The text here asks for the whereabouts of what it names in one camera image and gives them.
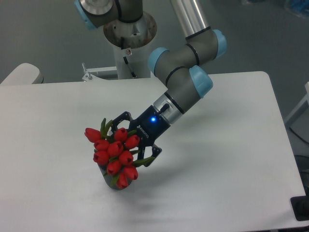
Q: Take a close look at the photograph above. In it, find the black device at table edge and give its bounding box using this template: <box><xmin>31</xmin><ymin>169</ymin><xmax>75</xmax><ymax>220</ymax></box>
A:
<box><xmin>290</xmin><ymin>196</ymin><xmax>309</xmax><ymax>221</ymax></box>

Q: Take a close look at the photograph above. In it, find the black cable on pedestal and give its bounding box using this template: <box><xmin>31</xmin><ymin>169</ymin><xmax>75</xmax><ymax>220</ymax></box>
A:
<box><xmin>120</xmin><ymin>36</ymin><xmax>137</xmax><ymax>79</ymax></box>

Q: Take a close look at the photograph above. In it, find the dark grey ribbed vase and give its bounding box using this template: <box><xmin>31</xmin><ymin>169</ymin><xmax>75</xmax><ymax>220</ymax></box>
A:
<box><xmin>98</xmin><ymin>161</ymin><xmax>138</xmax><ymax>190</ymax></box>

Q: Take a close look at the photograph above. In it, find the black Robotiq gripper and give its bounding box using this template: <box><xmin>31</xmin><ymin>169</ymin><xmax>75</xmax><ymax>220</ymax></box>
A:
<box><xmin>108</xmin><ymin>105</ymin><xmax>170</xmax><ymax>167</ymax></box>

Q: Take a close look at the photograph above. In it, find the white furniture frame right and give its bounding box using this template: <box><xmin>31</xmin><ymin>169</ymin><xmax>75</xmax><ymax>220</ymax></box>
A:
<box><xmin>283</xmin><ymin>82</ymin><xmax>309</xmax><ymax>128</ymax></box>

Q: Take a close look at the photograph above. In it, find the white pedestal base frame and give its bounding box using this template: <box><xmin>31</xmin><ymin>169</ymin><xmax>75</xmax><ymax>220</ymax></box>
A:
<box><xmin>81</xmin><ymin>62</ymin><xmax>155</xmax><ymax>82</ymax></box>

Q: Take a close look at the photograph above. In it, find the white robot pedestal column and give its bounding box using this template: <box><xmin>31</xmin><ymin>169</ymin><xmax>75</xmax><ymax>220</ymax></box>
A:
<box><xmin>103</xmin><ymin>12</ymin><xmax>157</xmax><ymax>77</ymax></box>

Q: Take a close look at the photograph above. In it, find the red tulip bouquet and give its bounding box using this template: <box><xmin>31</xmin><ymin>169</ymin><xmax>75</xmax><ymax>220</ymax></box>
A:
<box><xmin>84</xmin><ymin>117</ymin><xmax>155</xmax><ymax>190</ymax></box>

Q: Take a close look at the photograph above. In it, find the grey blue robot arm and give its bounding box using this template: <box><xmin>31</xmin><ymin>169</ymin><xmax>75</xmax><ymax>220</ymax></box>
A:
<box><xmin>74</xmin><ymin>0</ymin><xmax>227</xmax><ymax>167</ymax></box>

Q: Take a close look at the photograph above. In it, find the white chair back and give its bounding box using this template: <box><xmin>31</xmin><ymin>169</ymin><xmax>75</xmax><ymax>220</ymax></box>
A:
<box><xmin>0</xmin><ymin>63</ymin><xmax>44</xmax><ymax>86</ymax></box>

